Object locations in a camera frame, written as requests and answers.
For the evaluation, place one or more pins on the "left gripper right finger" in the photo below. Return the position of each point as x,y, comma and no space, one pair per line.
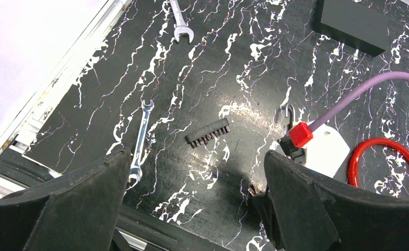
311,211

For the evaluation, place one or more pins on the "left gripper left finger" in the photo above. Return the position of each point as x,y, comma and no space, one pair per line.
76,211

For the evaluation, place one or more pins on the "red cable lock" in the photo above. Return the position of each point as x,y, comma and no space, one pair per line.
380,165

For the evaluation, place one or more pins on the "brass padlock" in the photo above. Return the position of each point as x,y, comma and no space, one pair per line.
290,112

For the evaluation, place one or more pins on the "small silver wrench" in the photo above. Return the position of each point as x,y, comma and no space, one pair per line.
135,169

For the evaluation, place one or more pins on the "black bit holder strip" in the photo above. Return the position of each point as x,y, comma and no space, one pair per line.
204,134

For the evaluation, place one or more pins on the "black flat box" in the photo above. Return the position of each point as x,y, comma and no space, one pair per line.
353,24

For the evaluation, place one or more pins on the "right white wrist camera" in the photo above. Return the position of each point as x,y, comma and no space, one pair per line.
325,153

